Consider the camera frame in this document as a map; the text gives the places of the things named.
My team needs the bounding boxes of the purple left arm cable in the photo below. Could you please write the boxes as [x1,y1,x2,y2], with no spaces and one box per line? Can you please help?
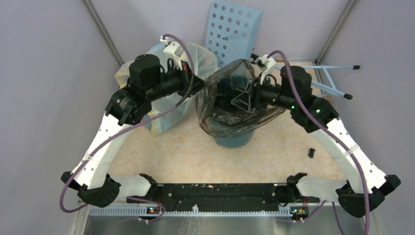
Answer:
[59,33,196,214]

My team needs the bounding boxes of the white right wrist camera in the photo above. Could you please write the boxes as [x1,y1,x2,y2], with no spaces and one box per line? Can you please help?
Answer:
[254,54,277,85]

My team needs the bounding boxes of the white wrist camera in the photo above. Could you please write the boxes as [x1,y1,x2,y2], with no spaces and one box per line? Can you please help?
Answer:
[160,35,184,70]
[254,54,277,85]

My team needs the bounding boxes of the dark grey trash bag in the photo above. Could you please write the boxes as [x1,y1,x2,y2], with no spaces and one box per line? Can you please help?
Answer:
[195,59,285,138]

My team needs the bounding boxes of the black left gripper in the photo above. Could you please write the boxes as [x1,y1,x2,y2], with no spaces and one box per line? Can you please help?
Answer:
[146,59,208,101]

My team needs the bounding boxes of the small black clip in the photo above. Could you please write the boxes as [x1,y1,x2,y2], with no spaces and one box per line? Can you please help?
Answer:
[308,148,316,158]

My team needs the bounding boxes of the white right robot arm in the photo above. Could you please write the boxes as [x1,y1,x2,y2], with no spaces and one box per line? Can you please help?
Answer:
[234,66,401,218]

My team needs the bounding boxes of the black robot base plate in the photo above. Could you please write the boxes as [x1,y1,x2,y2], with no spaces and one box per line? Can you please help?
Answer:
[143,183,320,212]

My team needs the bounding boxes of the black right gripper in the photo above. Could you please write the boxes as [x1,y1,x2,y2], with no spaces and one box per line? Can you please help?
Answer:
[231,72,296,112]

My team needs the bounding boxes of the teal plastic trash bin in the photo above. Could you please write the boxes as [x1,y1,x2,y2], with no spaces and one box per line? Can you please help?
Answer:
[212,74,257,149]

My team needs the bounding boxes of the white toothed cable rail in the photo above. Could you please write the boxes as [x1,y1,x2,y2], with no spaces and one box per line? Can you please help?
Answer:
[89,206,294,218]

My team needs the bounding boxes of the light blue folding stand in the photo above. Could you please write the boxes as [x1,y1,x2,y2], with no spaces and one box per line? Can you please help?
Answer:
[250,53,361,100]

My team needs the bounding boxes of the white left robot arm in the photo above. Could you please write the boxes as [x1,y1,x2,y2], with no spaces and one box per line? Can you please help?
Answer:
[61,54,205,208]

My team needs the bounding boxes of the light blue perforated panel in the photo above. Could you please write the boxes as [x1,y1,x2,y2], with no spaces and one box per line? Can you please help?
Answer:
[205,0,263,67]

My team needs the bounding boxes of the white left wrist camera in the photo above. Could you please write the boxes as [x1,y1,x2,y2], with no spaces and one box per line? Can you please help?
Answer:
[160,35,184,70]

